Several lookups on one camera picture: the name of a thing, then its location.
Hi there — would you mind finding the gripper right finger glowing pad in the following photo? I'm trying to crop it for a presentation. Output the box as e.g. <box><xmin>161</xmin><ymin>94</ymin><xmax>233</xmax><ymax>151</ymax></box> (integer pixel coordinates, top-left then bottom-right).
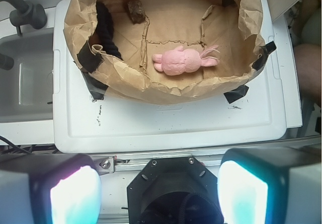
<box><xmin>217</xmin><ymin>147</ymin><xmax>321</xmax><ymax>223</ymax></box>

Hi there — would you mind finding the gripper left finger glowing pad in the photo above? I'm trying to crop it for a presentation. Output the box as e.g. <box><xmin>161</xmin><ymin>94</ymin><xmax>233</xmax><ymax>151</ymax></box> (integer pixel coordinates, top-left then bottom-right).
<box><xmin>1</xmin><ymin>154</ymin><xmax>102</xmax><ymax>223</ymax></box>

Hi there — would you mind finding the pink plush bunny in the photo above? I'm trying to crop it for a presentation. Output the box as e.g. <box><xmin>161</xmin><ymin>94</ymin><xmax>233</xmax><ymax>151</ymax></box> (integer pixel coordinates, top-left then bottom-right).
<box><xmin>151</xmin><ymin>45</ymin><xmax>219</xmax><ymax>76</ymax></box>

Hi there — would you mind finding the white plastic bin lid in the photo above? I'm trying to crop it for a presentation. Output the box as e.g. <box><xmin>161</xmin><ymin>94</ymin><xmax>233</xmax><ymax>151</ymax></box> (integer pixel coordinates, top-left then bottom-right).
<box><xmin>53</xmin><ymin>0</ymin><xmax>287</xmax><ymax>153</ymax></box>

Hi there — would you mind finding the grey toy sink basin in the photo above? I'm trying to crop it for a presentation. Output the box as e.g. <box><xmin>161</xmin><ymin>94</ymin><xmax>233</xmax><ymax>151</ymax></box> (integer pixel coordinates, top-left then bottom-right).
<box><xmin>1</xmin><ymin>28</ymin><xmax>53</xmax><ymax>123</ymax></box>

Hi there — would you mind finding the black tape piece lower right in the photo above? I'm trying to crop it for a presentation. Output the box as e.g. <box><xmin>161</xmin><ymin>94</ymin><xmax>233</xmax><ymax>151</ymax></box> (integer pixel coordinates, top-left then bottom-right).
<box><xmin>224</xmin><ymin>85</ymin><xmax>249</xmax><ymax>104</ymax></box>

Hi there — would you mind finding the black tape piece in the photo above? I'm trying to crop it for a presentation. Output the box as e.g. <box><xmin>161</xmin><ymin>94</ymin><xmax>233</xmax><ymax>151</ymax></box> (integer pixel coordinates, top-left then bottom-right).
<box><xmin>252</xmin><ymin>41</ymin><xmax>277</xmax><ymax>72</ymax></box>
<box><xmin>224</xmin><ymin>85</ymin><xmax>249</xmax><ymax>104</ymax></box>
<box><xmin>81</xmin><ymin>72</ymin><xmax>108</xmax><ymax>100</ymax></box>
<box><xmin>76</xmin><ymin>41</ymin><xmax>103</xmax><ymax>73</ymax></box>

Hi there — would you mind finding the black tape piece lower left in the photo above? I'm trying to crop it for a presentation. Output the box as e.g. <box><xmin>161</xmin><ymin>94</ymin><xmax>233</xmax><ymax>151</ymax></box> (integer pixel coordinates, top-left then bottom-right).
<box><xmin>81</xmin><ymin>72</ymin><xmax>108</xmax><ymax>100</ymax></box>

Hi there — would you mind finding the grey toy faucet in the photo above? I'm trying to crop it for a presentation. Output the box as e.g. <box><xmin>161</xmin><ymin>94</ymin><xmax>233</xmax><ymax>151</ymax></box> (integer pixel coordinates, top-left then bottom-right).
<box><xmin>1</xmin><ymin>0</ymin><xmax>47</xmax><ymax>36</ymax></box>

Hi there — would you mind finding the dark brown rough block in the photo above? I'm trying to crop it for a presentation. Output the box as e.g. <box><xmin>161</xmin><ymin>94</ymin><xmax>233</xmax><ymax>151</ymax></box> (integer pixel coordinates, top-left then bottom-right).
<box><xmin>127</xmin><ymin>0</ymin><xmax>146</xmax><ymax>24</ymax></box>

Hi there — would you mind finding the brown paper bag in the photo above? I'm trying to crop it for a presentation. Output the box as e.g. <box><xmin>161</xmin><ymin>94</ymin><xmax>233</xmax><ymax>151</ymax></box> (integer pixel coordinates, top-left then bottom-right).
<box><xmin>64</xmin><ymin>0</ymin><xmax>265</xmax><ymax>105</ymax></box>

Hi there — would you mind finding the aluminium frame rail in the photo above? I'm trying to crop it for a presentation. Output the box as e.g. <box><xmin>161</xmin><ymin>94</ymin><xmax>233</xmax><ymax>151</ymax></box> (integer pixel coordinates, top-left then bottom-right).
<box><xmin>90</xmin><ymin>135</ymin><xmax>321</xmax><ymax>175</ymax></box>

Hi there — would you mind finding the black octagonal mount plate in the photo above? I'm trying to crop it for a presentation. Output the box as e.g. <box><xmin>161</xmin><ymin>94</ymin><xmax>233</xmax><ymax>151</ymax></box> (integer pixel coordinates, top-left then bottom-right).
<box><xmin>127</xmin><ymin>157</ymin><xmax>224</xmax><ymax>223</ymax></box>

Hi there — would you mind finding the dark navy rope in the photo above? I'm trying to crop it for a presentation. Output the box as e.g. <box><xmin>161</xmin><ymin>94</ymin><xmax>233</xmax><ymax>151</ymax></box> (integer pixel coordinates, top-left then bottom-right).
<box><xmin>95</xmin><ymin>1</ymin><xmax>124</xmax><ymax>61</ymax></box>

